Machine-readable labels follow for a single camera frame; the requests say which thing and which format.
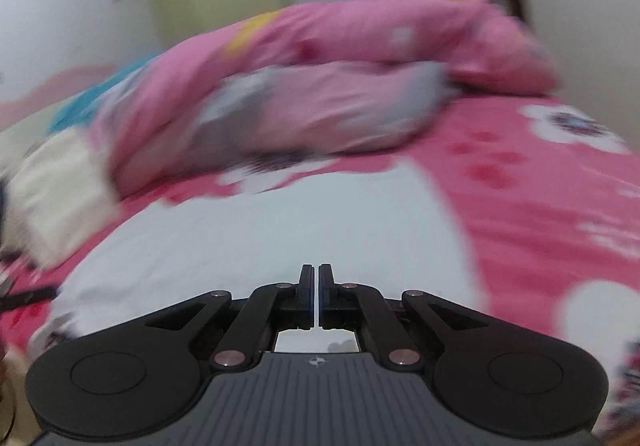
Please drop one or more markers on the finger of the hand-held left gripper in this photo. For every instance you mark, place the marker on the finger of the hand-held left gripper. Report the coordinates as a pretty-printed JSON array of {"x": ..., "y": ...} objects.
[{"x": 30, "y": 298}]

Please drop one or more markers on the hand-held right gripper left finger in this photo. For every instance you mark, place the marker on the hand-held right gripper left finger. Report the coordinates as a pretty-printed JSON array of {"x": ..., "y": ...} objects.
[{"x": 305, "y": 296}]

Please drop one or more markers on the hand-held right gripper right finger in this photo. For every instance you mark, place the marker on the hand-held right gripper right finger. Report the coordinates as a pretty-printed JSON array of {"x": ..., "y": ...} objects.
[{"x": 326, "y": 296}]

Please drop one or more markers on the white sweatshirt orange bear outline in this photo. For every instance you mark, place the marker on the white sweatshirt orange bear outline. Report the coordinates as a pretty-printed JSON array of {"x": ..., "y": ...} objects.
[{"x": 250, "y": 236}]

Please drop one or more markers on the cream knit cloth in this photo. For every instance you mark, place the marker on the cream knit cloth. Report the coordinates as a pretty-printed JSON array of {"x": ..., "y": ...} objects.
[{"x": 55, "y": 191}]

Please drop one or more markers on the pink patterned quilt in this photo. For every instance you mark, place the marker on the pink patterned quilt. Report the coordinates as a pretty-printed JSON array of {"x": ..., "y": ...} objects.
[{"x": 350, "y": 26}]

